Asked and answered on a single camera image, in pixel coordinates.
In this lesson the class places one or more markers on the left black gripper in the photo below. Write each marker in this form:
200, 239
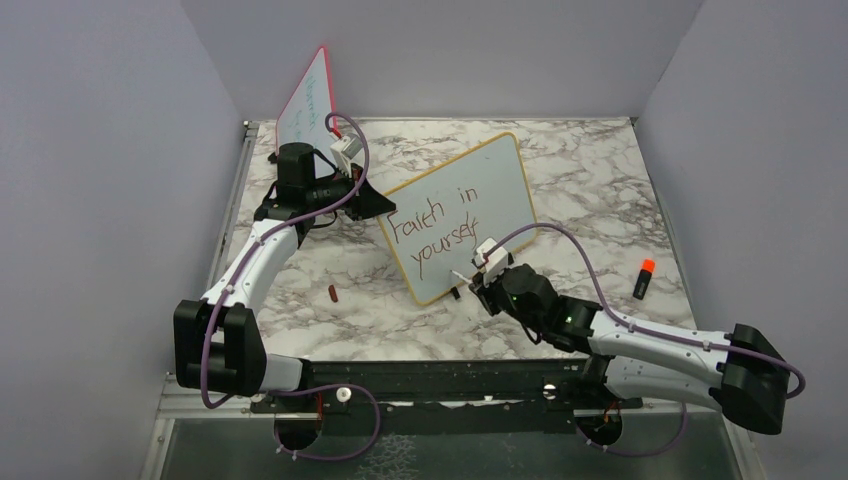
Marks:
368, 201

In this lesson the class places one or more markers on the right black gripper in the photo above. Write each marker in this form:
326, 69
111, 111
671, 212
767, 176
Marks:
485, 291

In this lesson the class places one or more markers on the white dry erase marker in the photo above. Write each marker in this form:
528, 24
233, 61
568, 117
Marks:
461, 277

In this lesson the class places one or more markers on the yellow framed whiteboard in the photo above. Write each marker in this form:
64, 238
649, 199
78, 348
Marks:
445, 213

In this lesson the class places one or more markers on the red marker cap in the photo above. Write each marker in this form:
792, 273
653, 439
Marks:
333, 293

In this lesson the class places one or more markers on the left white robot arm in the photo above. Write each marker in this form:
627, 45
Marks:
218, 346

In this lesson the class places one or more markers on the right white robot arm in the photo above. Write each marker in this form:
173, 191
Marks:
738, 373

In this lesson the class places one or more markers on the pink framed whiteboard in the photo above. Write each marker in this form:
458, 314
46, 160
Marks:
302, 118

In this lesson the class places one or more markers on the orange capped black marker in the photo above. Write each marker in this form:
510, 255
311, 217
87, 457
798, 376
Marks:
644, 278

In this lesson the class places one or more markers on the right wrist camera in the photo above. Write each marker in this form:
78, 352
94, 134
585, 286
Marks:
490, 261

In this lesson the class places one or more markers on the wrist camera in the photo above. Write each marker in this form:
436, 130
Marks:
346, 151
490, 261

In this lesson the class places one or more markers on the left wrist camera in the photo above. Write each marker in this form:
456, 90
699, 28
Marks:
346, 151

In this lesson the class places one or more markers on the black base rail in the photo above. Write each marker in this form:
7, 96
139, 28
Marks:
463, 397

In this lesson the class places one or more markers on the aluminium side rail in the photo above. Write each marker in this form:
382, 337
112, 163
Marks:
163, 427

